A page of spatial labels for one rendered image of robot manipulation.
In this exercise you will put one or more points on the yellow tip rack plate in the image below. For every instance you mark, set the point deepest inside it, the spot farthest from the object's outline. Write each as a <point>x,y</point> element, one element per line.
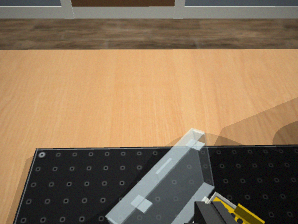
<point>242,215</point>

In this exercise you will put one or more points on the white pipette tip box with clear lid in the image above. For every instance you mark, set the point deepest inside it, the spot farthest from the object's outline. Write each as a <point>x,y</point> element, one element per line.
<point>166,195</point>

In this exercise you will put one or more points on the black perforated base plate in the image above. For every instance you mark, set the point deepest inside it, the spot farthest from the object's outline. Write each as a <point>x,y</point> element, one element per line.
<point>82,185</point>

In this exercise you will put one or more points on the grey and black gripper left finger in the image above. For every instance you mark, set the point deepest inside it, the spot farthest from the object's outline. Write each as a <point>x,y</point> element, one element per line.
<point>203,214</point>

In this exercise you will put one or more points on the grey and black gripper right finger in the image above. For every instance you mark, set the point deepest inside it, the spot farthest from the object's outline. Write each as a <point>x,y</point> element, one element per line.
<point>222,213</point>

